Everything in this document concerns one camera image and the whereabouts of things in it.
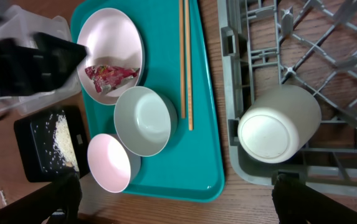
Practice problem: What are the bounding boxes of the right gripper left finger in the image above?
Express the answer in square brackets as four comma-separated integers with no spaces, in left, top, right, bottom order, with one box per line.
[0,173,82,223]

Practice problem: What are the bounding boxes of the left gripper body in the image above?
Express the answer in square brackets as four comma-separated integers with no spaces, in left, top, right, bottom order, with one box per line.
[0,32,87,97]

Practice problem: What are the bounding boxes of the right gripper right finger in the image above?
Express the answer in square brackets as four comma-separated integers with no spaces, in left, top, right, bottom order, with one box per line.
[272,174,357,224]

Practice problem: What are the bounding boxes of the small pink bowl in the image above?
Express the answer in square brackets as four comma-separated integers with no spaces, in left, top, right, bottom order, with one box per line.
[87,134,141,193]

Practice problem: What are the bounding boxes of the white cup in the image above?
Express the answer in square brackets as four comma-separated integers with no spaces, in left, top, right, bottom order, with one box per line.
[237,85,321,164]

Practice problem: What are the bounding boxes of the red snack wrapper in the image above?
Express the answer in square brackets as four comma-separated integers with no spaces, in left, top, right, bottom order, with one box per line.
[85,65,140,95]

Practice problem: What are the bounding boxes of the large white plate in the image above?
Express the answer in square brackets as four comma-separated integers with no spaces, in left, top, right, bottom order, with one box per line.
[77,8,145,105]

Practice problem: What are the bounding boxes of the grey bowl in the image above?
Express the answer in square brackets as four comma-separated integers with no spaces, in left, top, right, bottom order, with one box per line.
[114,86,178,157]

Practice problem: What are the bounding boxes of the grey dishwasher rack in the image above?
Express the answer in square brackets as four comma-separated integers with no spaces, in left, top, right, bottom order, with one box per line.
[217,0,357,197]

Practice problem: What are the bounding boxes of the clear plastic bin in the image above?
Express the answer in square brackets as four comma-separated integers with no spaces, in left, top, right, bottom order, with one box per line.
[0,1,87,115]

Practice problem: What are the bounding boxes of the spilled rice pile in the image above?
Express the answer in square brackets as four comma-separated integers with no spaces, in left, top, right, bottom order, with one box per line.
[33,113,81,173]

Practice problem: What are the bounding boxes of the black plastic tray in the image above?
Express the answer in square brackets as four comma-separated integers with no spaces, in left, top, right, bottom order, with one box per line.
[14,106,89,182]

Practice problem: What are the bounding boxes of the teal serving tray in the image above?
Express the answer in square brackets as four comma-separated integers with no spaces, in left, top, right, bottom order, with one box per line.
[70,1,224,202]

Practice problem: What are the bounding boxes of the left wooden chopstick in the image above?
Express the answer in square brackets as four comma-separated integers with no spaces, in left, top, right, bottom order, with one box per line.
[178,0,186,119]

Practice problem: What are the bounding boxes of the wooden chopstick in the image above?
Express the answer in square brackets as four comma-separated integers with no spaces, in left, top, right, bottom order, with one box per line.
[184,0,194,131]
[178,0,186,119]

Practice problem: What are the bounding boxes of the right wooden chopstick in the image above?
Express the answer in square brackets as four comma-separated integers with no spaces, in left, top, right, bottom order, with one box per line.
[184,0,194,131]

